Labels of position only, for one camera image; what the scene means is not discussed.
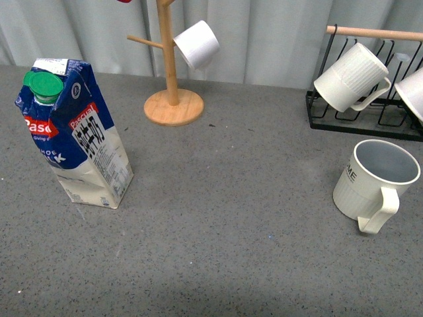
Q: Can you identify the blue white milk carton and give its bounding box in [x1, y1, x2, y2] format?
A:
[15, 58, 134, 209]

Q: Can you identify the wooden mug tree stand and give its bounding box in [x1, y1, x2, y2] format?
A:
[127, 0, 204, 127]

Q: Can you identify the white mug on tree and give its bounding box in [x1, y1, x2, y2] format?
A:
[173, 20, 220, 70]

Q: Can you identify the cream ribbed mug on rack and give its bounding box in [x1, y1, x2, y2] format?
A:
[314, 43, 391, 112]

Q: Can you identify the black wire cup rack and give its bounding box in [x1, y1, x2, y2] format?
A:
[305, 24, 422, 141]

